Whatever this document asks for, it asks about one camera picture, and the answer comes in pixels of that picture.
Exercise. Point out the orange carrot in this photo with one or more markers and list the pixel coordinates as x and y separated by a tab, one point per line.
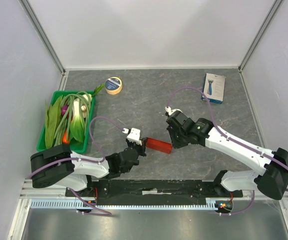
65	138

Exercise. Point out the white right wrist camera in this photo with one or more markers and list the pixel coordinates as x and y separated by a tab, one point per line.
169	111

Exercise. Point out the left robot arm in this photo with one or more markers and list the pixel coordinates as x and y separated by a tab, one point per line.
61	166

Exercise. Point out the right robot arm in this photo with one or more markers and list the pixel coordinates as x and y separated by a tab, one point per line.
268	169

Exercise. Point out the red paper box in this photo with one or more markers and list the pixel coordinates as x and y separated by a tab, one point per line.
158	145

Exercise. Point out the bok choy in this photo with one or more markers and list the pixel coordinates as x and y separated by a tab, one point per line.
77	124

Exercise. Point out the masking tape roll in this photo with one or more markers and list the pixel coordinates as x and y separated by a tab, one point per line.
113	85

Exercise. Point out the razor package box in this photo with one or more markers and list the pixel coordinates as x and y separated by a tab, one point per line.
213	87

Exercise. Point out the green leafy vegetables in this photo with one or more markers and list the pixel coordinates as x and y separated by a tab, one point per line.
52	116

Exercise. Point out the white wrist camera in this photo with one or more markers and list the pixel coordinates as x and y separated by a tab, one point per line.
133	135
169	111

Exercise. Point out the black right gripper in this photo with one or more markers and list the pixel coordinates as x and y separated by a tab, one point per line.
174	135

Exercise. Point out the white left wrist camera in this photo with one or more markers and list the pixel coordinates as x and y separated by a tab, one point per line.
133	135

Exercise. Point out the purple onion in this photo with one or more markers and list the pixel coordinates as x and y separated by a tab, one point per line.
64	109

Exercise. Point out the green long beans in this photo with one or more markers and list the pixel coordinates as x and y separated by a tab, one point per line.
64	125

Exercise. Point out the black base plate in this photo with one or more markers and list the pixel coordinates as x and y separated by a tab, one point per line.
155	192

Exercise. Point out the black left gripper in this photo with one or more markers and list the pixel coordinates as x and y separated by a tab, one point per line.
142	147

